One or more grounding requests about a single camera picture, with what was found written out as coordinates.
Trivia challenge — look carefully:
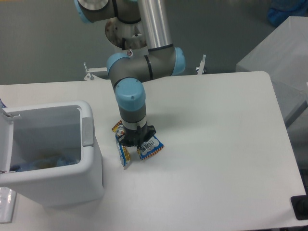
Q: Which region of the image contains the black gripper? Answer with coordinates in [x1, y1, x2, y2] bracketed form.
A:
[117, 124, 156, 148]

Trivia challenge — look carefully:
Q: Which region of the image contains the colourful snack wrapper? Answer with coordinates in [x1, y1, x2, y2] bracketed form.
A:
[112, 120, 164, 169]

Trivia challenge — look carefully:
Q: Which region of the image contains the clear plastic water bottle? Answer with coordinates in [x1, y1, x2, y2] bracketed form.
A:
[10, 155, 80, 172]

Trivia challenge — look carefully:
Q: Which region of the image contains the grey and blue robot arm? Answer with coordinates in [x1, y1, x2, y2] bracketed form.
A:
[74, 0, 186, 147]

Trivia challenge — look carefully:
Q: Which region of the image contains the white plastic trash can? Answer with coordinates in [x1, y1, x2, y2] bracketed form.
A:
[0, 101, 104, 206]

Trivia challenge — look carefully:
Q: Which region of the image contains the clear plastic box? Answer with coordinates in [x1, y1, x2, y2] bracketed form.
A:
[0, 187, 17, 224]

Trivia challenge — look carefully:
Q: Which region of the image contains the white covered table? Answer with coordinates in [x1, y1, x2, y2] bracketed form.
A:
[236, 16, 308, 127]

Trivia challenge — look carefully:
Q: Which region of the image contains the black device at table edge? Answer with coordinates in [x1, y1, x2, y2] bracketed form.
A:
[291, 195, 308, 220]

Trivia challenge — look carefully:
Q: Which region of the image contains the blue object in corner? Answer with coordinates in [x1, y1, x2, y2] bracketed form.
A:
[267, 0, 308, 27]

